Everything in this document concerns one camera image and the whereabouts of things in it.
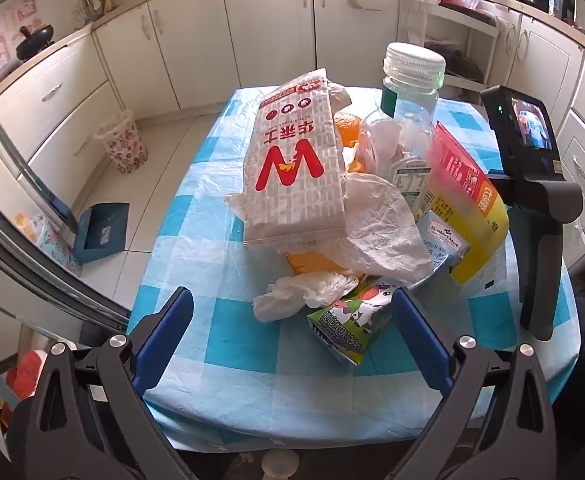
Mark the translucent white plastic bag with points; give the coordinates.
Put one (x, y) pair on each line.
(387, 230)

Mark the white tissue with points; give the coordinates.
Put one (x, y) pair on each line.
(297, 292)

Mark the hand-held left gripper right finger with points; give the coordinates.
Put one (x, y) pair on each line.
(420, 335)

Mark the clear plastic bottle white cap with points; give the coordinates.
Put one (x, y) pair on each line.
(413, 67)

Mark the blue checkered tablecloth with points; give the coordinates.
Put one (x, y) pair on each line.
(212, 210)

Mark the paper bag with red print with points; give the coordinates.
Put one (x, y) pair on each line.
(292, 170)

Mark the blue dustpan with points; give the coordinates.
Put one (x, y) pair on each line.
(100, 232)

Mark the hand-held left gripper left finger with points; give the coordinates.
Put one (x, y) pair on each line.
(165, 335)

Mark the black wok with lid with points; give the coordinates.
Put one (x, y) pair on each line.
(35, 42)

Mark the green cartoon milk carton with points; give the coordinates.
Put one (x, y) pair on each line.
(347, 322)

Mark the floral cloth bag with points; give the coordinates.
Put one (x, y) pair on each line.
(47, 240)

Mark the yellow and red package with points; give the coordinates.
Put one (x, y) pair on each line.
(477, 230)

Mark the black pan on shelf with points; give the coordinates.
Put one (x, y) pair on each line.
(460, 62)

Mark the white shelf cart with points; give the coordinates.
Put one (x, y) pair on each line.
(455, 20)

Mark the red cloth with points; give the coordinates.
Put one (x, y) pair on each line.
(25, 377)

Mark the white kitchen cabinets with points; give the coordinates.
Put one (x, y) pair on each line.
(192, 35)
(547, 55)

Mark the domed orange peel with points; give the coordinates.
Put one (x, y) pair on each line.
(347, 127)

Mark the floral waste basket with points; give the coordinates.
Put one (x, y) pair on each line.
(122, 142)

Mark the orange peel piece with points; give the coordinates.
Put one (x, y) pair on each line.
(307, 261)

